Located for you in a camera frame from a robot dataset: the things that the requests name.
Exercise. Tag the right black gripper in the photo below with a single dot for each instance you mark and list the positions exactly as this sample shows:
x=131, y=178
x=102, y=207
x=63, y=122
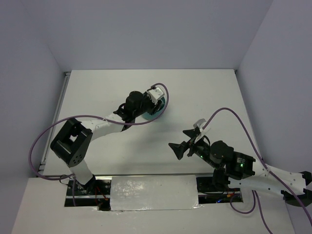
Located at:
x=179, y=148

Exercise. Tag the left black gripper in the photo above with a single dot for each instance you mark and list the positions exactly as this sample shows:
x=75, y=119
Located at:
x=154, y=108

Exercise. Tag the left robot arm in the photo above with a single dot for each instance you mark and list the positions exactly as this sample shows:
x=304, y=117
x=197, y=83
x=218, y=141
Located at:
x=72, y=141

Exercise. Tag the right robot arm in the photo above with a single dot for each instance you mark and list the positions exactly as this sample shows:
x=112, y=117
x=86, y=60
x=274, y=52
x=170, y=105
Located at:
x=235, y=170

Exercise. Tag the teal round compartment organizer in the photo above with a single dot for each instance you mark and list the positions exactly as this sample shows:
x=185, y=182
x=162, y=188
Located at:
x=147, y=116

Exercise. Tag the silver foil sheet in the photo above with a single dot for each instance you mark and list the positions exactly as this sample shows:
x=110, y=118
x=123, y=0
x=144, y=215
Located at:
x=148, y=193

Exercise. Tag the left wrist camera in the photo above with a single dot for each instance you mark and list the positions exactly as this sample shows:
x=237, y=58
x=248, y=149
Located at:
x=155, y=94

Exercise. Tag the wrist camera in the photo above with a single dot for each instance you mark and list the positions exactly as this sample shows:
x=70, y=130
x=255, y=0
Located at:
x=155, y=94
x=200, y=124

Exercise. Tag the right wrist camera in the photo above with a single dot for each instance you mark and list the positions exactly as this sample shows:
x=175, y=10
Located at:
x=200, y=124

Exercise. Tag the aluminium rail left edge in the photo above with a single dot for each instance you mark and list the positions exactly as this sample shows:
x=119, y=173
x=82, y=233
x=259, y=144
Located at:
x=55, y=118

